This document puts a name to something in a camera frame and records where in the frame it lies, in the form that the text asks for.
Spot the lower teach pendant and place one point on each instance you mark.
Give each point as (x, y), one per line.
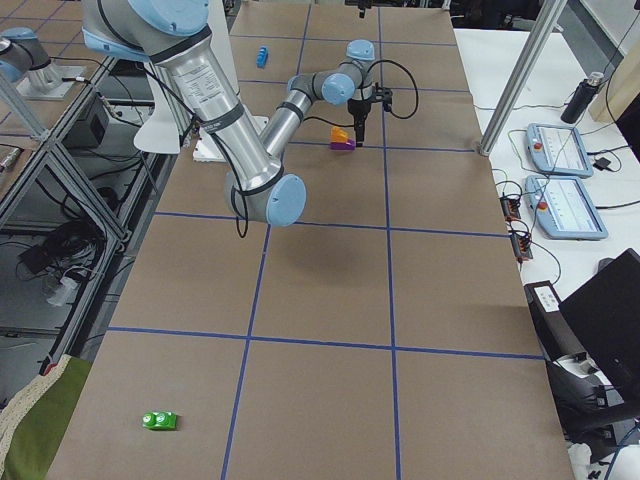
(563, 209)

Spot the upper teach pendant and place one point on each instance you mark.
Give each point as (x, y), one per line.
(557, 150)

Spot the green cloth with lace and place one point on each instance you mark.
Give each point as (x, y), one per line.
(35, 420)

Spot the teach pendant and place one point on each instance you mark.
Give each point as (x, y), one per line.
(563, 209)
(557, 150)

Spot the orange circuit board strip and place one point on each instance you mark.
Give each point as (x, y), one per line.
(519, 232)

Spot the grey aluminium frame post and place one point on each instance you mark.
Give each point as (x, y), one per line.
(533, 47)

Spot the black water bottle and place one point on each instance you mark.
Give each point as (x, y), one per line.
(582, 97)

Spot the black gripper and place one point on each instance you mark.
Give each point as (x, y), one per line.
(358, 108)

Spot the green studded block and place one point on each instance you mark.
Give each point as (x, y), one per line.
(159, 420)

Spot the black laptop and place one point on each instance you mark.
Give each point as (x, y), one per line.
(604, 316)

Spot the purple trapezoid block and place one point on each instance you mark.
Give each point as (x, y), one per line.
(348, 145)

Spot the orange trapezoid block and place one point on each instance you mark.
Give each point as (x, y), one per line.
(339, 135)

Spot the long blue studded block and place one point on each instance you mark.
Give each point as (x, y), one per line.
(262, 56)

